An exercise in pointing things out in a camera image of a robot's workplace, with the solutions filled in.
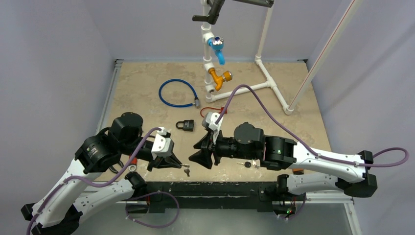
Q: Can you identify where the small silver key set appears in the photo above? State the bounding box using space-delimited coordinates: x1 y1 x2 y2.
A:
182 164 190 177

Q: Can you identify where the blue cable lock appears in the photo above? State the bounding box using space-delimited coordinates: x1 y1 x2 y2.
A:
158 78 201 109

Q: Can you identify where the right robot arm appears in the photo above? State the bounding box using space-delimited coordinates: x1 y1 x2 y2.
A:
188 122 378 199

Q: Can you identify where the key bunch with black fob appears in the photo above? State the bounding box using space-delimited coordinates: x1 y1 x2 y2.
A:
237 161 261 170

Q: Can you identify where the black padlock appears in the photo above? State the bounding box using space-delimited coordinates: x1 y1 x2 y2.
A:
175 119 195 132

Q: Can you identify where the orange faucet valve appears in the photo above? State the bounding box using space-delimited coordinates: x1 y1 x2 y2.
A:
207 68 233 91

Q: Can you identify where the orange tool at right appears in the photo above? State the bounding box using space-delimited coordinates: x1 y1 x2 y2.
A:
291 168 304 175

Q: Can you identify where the blue faucet valve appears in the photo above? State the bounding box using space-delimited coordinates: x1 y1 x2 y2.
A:
208 36 226 65

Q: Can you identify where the white diagonal pole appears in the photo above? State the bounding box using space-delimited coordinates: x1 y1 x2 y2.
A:
284 0 363 115

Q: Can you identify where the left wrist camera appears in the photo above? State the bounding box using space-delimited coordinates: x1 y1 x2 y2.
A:
151 127 174 159

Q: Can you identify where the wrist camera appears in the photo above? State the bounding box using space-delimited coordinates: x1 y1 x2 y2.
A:
202 112 222 131
151 127 174 159

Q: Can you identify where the red handled adjustable wrench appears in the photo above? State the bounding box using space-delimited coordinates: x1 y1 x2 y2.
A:
128 157 138 172

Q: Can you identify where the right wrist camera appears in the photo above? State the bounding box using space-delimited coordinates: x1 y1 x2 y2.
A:
202 112 222 131

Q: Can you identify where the red cable seal lock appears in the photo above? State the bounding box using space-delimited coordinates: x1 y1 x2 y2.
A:
199 107 228 118

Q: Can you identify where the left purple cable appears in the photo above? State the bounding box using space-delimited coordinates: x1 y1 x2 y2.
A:
25 127 181 235

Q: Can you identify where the purple cable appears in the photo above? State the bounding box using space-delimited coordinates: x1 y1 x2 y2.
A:
215 84 410 221
25 127 181 235

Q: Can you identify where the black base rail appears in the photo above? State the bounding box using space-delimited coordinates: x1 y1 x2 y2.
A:
127 182 306 213

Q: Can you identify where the white PVC pipe frame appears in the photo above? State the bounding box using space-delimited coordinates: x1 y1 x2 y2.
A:
192 0 288 114

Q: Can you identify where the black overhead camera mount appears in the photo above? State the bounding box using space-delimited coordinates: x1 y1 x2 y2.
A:
192 0 275 25

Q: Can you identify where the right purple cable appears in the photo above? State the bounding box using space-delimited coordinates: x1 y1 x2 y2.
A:
215 84 410 221

